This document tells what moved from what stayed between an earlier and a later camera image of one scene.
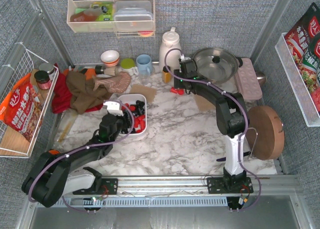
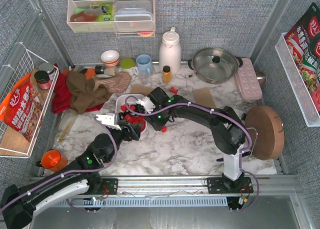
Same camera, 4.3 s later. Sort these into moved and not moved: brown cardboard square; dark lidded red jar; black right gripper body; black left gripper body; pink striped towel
Moved: black right gripper body; black left gripper body
Not moved: brown cardboard square; pink striped towel; dark lidded red jar
